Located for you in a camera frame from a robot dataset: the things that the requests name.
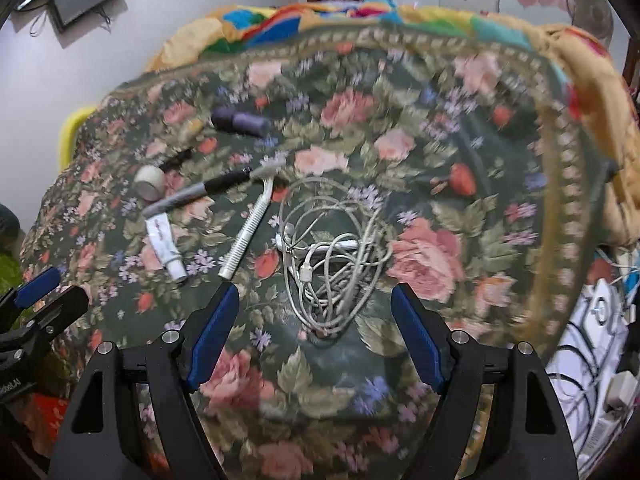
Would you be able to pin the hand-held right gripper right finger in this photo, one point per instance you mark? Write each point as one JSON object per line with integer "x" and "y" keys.
{"x": 415, "y": 340}

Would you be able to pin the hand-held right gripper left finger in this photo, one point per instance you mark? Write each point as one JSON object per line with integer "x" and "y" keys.
{"x": 215, "y": 340}

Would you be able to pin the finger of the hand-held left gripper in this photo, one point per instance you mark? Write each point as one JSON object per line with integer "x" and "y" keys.
{"x": 37, "y": 285}
{"x": 60, "y": 310}

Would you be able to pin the green cloth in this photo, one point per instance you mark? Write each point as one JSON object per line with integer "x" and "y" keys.
{"x": 10, "y": 272}

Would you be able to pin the dark teal cloth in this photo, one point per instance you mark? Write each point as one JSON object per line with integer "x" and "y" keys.
{"x": 7, "y": 227}

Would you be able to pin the white squeeze tube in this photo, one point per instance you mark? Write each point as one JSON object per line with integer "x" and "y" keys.
{"x": 165, "y": 245}

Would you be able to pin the white disposable razor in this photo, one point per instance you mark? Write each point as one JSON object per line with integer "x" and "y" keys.
{"x": 248, "y": 225}

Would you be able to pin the grey and black marker pen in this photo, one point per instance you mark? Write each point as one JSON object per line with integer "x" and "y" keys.
{"x": 200, "y": 191}

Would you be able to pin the white tape roll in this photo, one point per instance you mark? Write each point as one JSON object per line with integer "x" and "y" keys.
{"x": 149, "y": 181}

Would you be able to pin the thin black stick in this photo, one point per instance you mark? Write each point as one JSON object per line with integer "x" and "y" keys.
{"x": 176, "y": 160}

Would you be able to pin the white device with round mark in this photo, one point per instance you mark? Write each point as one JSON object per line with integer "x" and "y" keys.
{"x": 607, "y": 310}

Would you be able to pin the white power adapter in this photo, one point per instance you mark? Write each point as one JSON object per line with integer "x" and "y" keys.
{"x": 620, "y": 390}

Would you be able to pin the purple cylinder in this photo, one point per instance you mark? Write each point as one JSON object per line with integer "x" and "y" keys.
{"x": 240, "y": 121}

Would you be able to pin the floral blanket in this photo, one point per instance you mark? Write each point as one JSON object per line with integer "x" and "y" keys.
{"x": 400, "y": 110}

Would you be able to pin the multicoloured patchwork blanket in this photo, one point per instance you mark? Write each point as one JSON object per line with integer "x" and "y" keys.
{"x": 590, "y": 60}

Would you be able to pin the standing fan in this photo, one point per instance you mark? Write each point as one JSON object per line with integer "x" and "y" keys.
{"x": 590, "y": 10}

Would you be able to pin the yellow padded bed rail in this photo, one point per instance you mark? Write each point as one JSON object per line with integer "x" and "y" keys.
{"x": 72, "y": 130}

